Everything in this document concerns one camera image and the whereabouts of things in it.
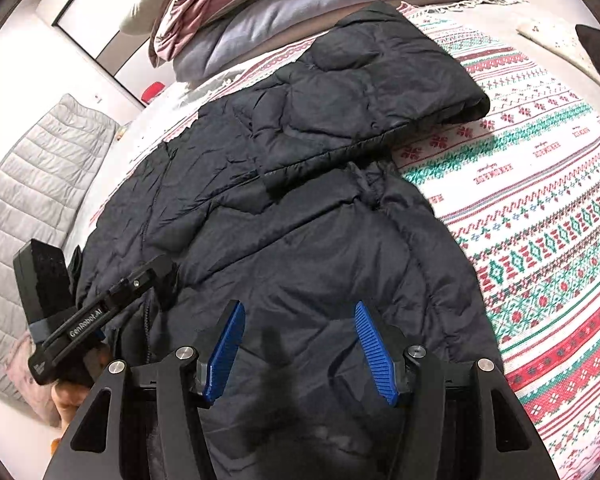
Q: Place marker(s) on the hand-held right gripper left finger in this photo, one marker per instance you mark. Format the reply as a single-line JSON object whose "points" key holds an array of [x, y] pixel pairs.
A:
{"points": [[225, 355]]}

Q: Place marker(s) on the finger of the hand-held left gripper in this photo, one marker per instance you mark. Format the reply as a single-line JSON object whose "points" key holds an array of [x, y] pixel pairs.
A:
{"points": [[147, 277]]}

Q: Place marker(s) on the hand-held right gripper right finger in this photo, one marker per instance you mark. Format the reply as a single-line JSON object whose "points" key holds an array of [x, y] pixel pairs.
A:
{"points": [[375, 355]]}

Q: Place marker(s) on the black puffer jacket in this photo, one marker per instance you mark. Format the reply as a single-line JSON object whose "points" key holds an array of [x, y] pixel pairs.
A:
{"points": [[300, 200]]}

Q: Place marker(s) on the person's left hand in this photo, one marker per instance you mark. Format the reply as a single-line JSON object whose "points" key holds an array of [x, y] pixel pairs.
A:
{"points": [[77, 392]]}

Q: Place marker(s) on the pink floral cloth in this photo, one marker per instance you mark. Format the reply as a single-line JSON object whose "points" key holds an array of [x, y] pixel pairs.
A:
{"points": [[32, 385]]}

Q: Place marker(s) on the grey quilted duvet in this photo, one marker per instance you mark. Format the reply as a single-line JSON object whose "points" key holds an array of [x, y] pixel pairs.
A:
{"points": [[35, 210]]}

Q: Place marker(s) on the small red object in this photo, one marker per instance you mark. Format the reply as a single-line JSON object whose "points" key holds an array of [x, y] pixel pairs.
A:
{"points": [[152, 94]]}

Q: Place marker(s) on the red green patterned blanket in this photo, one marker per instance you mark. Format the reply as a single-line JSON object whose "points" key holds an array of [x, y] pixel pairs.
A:
{"points": [[525, 200]]}

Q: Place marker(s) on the white sliding door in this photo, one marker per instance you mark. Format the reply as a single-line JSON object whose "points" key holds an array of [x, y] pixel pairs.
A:
{"points": [[105, 10]]}

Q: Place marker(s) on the white floral cloth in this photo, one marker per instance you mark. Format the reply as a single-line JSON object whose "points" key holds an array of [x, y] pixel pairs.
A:
{"points": [[555, 35]]}

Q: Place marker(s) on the dark object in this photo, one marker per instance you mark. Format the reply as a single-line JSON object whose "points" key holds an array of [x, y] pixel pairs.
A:
{"points": [[595, 42]]}

